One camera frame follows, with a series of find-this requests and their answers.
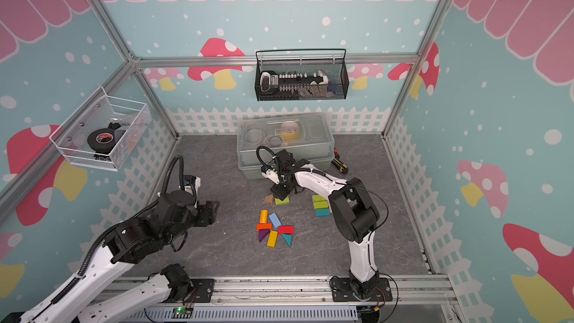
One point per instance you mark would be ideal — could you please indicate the yellow black screwdriver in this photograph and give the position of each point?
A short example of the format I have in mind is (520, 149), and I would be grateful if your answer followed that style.
(341, 167)

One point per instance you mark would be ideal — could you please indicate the green lit circuit board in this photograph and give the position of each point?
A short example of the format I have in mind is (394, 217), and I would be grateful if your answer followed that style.
(182, 313)

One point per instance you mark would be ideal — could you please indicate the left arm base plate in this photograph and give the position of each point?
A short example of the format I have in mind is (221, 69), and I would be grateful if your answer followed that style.
(200, 290)

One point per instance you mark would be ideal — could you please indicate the white wire basket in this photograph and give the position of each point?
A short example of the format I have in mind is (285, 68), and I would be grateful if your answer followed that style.
(129, 118)

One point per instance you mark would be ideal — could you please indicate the green block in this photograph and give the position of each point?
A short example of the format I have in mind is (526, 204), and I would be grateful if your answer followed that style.
(318, 198)
(279, 202)
(321, 205)

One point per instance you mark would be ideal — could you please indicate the black tape roll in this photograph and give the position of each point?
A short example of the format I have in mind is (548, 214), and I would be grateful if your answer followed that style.
(102, 141)

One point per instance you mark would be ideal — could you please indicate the teal triangle block bottom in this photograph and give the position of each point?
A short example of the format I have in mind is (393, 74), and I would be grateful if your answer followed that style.
(288, 239)

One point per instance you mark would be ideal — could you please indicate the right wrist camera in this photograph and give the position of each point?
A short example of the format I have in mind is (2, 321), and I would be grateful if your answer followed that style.
(269, 173)

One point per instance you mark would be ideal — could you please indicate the white black tool in basket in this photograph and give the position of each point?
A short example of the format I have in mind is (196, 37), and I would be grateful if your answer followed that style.
(273, 84)

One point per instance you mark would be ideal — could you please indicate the orange yellow supermarket block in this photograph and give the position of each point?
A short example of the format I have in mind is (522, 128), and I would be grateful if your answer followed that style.
(263, 218)

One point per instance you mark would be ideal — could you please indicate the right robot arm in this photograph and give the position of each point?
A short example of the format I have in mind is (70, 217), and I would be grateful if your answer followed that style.
(354, 212)

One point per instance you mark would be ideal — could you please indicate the red block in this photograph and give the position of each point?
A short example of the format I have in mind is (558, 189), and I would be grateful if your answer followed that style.
(286, 230)

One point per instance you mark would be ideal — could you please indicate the black wire mesh basket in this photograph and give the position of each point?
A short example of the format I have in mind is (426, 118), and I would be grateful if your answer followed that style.
(331, 62)

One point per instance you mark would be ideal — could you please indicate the translucent plastic storage box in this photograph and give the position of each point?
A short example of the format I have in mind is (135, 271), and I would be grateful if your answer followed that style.
(306, 136)

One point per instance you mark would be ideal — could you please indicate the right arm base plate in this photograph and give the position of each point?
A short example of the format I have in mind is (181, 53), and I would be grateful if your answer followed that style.
(351, 290)

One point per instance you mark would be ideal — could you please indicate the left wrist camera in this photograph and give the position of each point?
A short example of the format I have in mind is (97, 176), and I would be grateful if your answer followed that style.
(191, 184)

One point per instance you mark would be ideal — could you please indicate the small tan cube block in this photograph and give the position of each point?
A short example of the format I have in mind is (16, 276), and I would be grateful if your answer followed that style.
(270, 199)

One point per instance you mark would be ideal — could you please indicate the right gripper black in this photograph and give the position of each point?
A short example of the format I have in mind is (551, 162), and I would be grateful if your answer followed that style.
(278, 193)

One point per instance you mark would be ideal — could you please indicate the teal rectangular block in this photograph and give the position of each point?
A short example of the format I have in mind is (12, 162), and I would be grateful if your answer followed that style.
(322, 212)

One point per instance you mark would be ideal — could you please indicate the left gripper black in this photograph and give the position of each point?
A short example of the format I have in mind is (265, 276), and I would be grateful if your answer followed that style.
(208, 213)

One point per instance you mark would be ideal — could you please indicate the green block top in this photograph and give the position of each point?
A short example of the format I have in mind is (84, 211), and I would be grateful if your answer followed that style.
(279, 202)

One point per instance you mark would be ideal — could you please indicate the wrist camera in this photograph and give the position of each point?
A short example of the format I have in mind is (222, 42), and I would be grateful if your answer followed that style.
(269, 173)
(191, 184)

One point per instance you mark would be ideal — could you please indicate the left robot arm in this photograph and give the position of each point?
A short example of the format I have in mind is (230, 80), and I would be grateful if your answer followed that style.
(120, 248)

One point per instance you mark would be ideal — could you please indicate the light blue block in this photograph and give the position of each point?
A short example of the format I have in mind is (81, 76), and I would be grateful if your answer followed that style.
(275, 221)

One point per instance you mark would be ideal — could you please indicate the purple triangle block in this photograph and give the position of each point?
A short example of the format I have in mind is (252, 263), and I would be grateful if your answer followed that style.
(263, 234)

